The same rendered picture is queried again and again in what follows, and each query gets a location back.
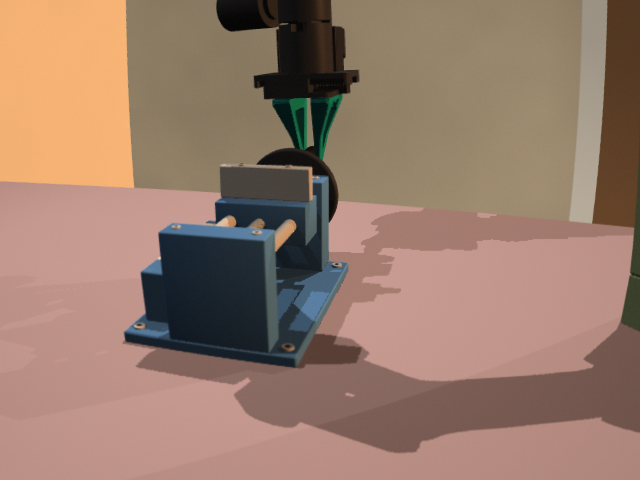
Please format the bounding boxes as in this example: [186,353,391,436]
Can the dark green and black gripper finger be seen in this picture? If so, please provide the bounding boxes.
[310,94,343,161]
[272,98,307,150]

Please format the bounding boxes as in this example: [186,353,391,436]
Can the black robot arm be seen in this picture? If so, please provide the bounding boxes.
[216,0,346,71]

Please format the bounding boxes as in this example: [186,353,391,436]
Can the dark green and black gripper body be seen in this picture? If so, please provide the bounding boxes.
[254,21,359,99]

